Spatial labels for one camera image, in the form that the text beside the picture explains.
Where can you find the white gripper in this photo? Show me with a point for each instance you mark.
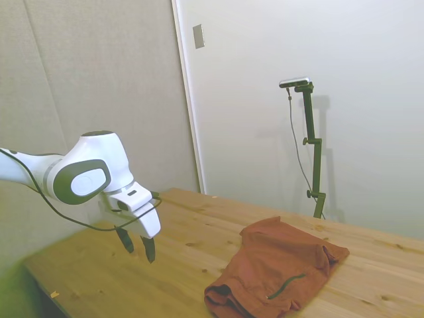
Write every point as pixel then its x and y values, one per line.
pixel 147 222

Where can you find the rust red shirt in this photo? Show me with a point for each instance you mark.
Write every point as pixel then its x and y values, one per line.
pixel 275 265

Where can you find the small yellow scrap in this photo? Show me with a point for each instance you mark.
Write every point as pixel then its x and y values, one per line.
pixel 54 294

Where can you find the white door trim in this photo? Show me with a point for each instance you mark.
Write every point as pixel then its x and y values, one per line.
pixel 189 99

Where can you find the dark green camera stand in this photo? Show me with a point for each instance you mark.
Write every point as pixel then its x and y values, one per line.
pixel 316 165

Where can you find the grey wall plate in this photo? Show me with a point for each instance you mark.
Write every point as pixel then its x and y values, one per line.
pixel 198 36

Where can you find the grey camera on stand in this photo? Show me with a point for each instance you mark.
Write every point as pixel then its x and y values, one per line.
pixel 295 82

